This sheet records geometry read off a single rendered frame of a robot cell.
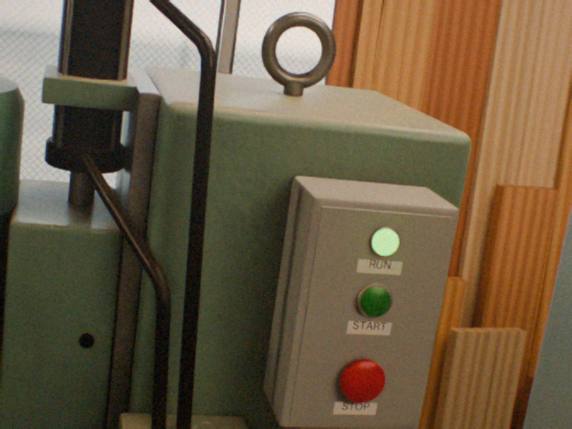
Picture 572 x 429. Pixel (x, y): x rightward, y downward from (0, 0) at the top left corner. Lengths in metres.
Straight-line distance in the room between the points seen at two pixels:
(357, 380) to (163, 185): 0.18
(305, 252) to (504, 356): 1.64
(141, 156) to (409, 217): 0.19
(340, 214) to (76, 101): 0.21
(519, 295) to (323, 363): 1.72
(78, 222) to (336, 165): 0.19
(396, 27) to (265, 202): 1.48
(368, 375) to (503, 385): 1.63
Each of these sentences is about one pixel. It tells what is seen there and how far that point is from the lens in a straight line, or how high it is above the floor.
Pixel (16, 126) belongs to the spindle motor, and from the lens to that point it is 0.71.
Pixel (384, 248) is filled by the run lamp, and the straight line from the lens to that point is 0.60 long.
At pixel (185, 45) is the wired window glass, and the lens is 2.16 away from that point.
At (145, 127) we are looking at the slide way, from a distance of 0.66.
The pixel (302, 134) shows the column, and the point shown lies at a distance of 0.64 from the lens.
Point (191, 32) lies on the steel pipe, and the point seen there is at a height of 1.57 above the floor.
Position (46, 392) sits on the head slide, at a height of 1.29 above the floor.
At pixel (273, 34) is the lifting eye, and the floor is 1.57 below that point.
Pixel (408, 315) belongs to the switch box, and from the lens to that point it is 0.63.
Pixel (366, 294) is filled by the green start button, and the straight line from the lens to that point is 0.61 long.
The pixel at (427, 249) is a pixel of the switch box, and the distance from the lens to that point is 0.62.
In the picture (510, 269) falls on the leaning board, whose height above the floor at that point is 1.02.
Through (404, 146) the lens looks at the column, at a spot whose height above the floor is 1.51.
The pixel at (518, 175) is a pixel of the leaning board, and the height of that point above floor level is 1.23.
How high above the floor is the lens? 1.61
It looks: 14 degrees down
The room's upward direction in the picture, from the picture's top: 8 degrees clockwise
